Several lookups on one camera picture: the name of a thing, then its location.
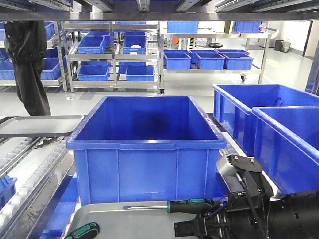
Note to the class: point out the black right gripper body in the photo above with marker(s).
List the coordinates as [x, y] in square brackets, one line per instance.
[238, 217]

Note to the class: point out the green black screwdriver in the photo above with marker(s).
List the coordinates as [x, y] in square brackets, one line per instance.
[87, 231]
[190, 206]

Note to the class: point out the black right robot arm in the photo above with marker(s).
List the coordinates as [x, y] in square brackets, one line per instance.
[290, 216]

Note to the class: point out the silver metal tray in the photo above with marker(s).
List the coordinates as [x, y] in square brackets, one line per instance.
[118, 223]

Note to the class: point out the grey tray on rollers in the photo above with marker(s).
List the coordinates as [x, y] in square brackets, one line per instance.
[39, 126]

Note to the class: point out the near right blue bin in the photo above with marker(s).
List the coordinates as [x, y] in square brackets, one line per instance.
[287, 146]

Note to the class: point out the right blue plastic bin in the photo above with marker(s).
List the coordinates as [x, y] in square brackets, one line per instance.
[233, 105]

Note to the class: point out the central blue plastic bin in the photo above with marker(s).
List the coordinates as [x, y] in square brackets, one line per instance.
[146, 148]

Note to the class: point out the steel trolley rack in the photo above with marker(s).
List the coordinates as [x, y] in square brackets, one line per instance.
[214, 60]

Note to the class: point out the person in black clothes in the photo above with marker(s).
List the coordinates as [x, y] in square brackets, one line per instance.
[26, 46]

